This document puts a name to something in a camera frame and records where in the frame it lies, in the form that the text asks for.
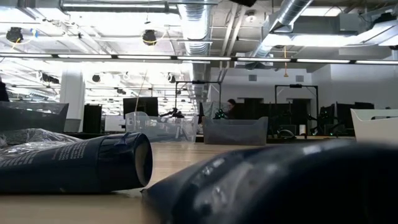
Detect round silver ventilation duct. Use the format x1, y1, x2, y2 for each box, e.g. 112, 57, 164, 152
177, 0, 213, 105

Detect black background frame rig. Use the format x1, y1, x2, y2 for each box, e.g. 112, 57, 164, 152
274, 83, 319, 136
174, 80, 222, 121

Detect white pillar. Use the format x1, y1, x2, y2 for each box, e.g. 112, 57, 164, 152
59, 68, 86, 133

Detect smoky grey translucent bin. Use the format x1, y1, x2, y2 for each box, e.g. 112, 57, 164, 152
202, 116, 269, 146

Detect slanted silver ventilation duct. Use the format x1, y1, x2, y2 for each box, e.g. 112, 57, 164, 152
245, 0, 314, 70

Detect dark blue tube red print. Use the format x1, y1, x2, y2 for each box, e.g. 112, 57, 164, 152
140, 139, 398, 224

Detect dark grey plastic bin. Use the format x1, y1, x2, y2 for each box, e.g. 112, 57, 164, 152
0, 101, 70, 134

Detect long ceiling light strip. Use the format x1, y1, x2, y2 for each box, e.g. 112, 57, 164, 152
0, 53, 398, 65

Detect clear plastic bin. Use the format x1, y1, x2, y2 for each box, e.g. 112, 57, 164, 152
125, 111, 200, 144

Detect black cabinet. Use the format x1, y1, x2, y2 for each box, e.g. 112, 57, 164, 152
82, 104, 103, 134

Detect black background monitor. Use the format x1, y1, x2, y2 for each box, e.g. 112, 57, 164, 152
123, 97, 159, 121

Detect black puff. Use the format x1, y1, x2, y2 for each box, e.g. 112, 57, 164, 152
0, 128, 83, 159

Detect white plastic bin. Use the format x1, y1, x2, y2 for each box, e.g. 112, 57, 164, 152
350, 108, 398, 144

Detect person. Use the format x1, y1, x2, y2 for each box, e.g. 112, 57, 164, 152
226, 98, 238, 120
0, 80, 10, 103

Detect yellow hanging cord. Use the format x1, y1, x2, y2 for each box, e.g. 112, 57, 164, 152
282, 46, 289, 78

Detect dark background monitors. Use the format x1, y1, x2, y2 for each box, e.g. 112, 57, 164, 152
320, 101, 376, 134

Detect black ceiling fixture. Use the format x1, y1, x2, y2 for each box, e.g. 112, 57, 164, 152
6, 27, 24, 44
142, 29, 158, 46

